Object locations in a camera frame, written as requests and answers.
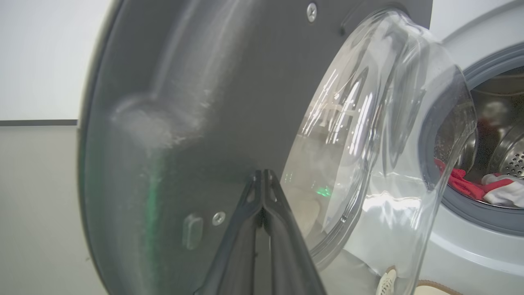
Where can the perforated steel washer drum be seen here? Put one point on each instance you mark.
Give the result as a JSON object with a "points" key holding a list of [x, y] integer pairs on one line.
{"points": [[511, 151]]}

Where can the black round glass washer door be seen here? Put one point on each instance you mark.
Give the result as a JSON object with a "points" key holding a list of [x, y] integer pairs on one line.
{"points": [[184, 61]]}

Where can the red and white garment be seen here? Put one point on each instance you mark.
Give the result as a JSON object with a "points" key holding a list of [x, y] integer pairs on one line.
{"points": [[466, 186]]}

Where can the cream basket with brown rim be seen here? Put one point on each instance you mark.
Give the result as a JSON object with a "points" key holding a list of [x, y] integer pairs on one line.
{"points": [[387, 284]]}

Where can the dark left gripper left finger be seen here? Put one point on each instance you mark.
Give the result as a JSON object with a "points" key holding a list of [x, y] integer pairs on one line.
{"points": [[233, 254]]}

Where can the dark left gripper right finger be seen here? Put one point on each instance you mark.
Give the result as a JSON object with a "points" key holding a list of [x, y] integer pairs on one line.
{"points": [[288, 254]]}

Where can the white front-load washing machine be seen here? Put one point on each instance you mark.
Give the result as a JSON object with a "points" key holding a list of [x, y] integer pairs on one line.
{"points": [[470, 262]]}

